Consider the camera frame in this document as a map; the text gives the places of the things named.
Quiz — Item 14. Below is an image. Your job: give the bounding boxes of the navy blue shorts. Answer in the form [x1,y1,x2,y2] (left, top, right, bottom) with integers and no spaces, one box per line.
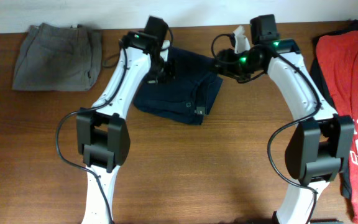
[134,48,223,125]

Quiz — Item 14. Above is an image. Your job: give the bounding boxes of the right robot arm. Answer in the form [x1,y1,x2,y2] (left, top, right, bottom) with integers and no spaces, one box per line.
[213,39,354,223]

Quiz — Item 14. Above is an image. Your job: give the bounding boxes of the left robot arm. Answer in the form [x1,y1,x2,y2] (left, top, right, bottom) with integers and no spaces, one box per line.
[76,32,171,223]

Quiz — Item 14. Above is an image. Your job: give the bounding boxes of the black garment under pile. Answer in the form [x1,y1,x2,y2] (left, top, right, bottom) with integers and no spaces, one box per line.
[310,20,358,200]

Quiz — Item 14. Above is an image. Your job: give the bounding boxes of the folded grey shorts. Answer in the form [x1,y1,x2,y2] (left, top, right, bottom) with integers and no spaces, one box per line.
[12,23,102,91]

